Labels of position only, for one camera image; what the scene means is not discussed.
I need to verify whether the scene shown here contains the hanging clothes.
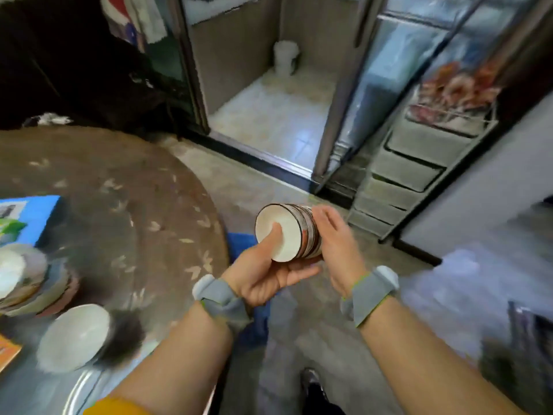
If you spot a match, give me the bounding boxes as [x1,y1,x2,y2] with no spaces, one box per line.
[99,0,168,54]

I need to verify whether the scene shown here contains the orange packet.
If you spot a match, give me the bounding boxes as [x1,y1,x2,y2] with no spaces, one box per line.
[0,334,22,373]

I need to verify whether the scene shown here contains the person's left hand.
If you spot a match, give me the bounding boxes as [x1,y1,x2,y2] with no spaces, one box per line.
[221,223,323,308]

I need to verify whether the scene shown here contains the person's right hand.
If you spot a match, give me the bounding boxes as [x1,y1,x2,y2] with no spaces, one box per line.
[311,205,369,298]

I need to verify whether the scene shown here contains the metal tray rim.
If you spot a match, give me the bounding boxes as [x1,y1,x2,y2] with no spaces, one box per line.
[62,366,106,415]

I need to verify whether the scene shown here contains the black shoe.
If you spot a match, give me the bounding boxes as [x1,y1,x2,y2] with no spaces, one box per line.
[300,367,346,415]

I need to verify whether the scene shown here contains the stack of striped small bowls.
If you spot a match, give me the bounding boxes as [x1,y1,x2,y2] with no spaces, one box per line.
[254,203,323,263]

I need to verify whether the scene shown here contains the grey left wristband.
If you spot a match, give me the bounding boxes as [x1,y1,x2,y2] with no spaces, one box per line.
[192,274,254,334]

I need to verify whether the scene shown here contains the white bucket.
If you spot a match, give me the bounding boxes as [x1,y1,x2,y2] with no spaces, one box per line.
[272,40,300,77]

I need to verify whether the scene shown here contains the dark bag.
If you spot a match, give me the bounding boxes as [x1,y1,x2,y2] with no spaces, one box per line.
[479,300,553,415]

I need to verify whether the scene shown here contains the person's right forearm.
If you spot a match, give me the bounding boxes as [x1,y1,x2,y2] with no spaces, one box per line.
[360,296,527,415]

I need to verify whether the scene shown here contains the person's left forearm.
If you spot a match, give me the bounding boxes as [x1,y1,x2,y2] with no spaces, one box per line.
[108,301,235,415]

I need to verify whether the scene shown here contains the brown leaf-patterned tablecloth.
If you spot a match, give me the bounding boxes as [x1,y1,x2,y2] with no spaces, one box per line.
[0,126,230,337]

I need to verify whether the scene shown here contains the wire basket of food packets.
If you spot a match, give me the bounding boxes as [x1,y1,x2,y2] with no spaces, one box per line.
[406,59,503,136]

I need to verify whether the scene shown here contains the sliding glass door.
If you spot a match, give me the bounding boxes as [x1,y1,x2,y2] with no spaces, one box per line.
[312,0,541,195]

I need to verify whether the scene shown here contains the grey drawer unit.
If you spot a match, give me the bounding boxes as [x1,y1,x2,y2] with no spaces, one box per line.
[347,109,498,243]

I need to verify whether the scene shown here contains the grey right wristband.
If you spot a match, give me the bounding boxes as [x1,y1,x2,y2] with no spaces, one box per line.
[340,265,400,328]

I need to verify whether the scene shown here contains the stack of round plates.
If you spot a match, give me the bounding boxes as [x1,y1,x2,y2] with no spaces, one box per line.
[0,243,81,318]

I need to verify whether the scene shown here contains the blue stool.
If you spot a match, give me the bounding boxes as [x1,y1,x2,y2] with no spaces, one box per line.
[226,232,271,347]

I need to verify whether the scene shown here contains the white bowl with dark outside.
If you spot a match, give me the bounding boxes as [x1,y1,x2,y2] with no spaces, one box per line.
[36,303,146,375]

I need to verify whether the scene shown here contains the yellow sleeve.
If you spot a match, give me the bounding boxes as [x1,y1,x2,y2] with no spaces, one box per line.
[83,396,153,415]

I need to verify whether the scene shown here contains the grey wristband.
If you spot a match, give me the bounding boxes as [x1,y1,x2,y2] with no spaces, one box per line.
[340,265,400,328]
[192,274,254,334]

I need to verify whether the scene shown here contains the blue printed box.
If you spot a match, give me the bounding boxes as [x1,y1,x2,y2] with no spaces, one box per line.
[0,195,60,248]

